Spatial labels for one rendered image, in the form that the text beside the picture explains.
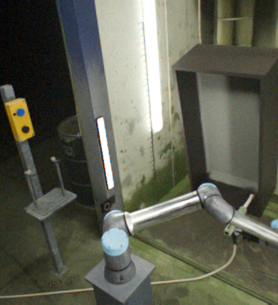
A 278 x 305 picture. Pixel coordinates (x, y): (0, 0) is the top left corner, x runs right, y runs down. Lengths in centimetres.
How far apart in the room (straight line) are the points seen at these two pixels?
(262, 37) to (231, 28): 42
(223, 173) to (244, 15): 143
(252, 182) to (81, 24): 186
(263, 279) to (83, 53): 212
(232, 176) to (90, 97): 145
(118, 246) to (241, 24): 231
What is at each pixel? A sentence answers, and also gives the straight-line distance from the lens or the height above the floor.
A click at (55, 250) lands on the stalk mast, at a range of 289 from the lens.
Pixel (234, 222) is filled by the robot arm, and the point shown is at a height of 90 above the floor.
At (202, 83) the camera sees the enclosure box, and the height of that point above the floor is 140.
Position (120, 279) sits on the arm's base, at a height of 66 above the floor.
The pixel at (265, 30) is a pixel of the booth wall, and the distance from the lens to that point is 361.
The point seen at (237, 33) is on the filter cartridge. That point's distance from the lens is 335.
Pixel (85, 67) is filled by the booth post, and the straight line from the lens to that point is 232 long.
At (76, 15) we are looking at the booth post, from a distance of 227.
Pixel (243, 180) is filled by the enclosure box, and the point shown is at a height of 53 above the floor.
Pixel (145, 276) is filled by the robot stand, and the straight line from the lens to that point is 203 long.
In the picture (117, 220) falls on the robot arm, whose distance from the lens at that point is 200.
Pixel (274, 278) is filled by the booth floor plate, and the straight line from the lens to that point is 289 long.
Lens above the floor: 218
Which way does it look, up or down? 29 degrees down
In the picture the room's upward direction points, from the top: 6 degrees counter-clockwise
